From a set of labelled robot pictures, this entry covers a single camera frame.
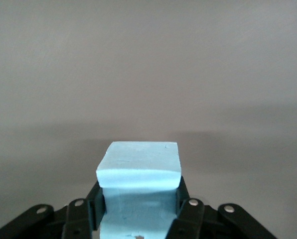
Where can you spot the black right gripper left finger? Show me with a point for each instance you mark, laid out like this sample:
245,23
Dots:
73,219

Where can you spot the dark grey table cloth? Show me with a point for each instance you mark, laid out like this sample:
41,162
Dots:
148,74

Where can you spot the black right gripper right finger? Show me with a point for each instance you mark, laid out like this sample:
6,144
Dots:
200,221

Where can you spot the blue foam block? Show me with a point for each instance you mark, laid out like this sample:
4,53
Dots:
138,164

